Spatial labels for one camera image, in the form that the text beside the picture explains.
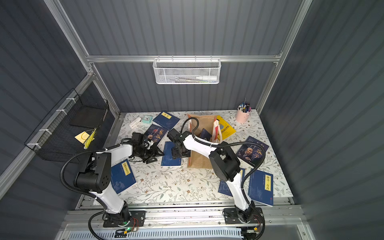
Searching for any jute canvas Christmas bag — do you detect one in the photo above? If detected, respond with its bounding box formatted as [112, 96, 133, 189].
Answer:
[188, 114, 222, 170]

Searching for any blue book yellow label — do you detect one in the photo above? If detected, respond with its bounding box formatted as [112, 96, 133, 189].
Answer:
[199, 129, 212, 142]

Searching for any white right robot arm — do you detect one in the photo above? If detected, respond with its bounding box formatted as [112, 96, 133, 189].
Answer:
[167, 129, 255, 223]

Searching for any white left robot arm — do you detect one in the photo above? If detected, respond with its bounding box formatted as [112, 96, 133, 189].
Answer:
[74, 133, 164, 227]

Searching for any floral table cloth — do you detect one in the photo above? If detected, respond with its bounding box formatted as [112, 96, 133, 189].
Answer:
[118, 110, 293, 205]

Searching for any dark portrait book left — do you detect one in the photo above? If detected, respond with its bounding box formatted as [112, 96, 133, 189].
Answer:
[144, 124, 168, 144]

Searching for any dark portrait book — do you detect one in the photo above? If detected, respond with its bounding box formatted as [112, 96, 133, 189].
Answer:
[144, 124, 168, 144]
[236, 136, 270, 165]

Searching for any yellow cartoon book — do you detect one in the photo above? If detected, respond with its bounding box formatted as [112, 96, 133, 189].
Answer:
[217, 115, 236, 141]

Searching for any yellow sticky note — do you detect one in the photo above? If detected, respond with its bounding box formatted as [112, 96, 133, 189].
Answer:
[75, 131, 94, 145]

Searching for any pink pen cup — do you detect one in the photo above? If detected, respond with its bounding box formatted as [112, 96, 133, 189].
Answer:
[236, 98, 252, 124]

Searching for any dark portrait book right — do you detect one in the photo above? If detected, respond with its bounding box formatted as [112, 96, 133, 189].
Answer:
[236, 136, 270, 165]

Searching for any white marker in basket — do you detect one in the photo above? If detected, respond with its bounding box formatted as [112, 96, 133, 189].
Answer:
[193, 76, 218, 82]

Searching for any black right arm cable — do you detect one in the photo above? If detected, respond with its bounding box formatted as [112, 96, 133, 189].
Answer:
[179, 116, 267, 240]

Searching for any black wire wall basket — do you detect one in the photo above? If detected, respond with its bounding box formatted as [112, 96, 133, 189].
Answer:
[25, 91, 112, 163]

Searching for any white wire basket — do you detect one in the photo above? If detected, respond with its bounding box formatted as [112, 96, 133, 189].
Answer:
[153, 57, 222, 85]

